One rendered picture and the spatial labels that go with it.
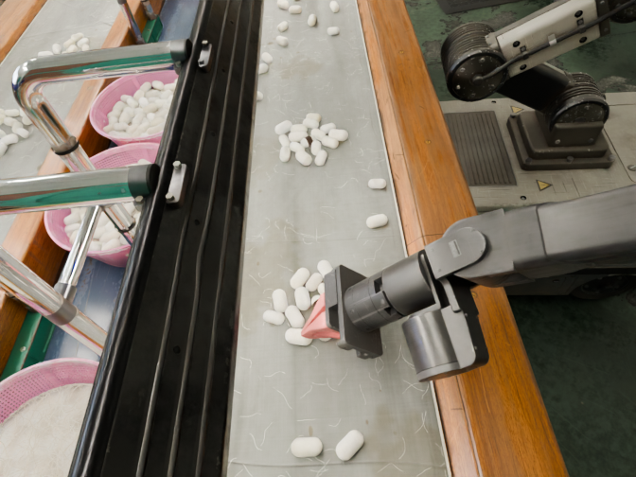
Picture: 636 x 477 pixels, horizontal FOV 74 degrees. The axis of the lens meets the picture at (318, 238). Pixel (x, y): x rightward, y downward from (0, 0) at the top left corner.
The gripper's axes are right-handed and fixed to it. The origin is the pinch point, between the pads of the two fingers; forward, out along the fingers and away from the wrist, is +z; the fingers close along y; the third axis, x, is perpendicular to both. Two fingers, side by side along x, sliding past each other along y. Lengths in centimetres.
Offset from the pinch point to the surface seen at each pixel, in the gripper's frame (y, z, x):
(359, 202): -25.2, -4.0, 8.9
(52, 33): -101, 59, -45
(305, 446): 13.1, 1.8, 0.7
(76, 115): -55, 39, -32
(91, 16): -108, 52, -38
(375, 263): -12.4, -5.0, 9.7
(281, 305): -5.4, 4.4, -1.1
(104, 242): -21.8, 30.5, -20.1
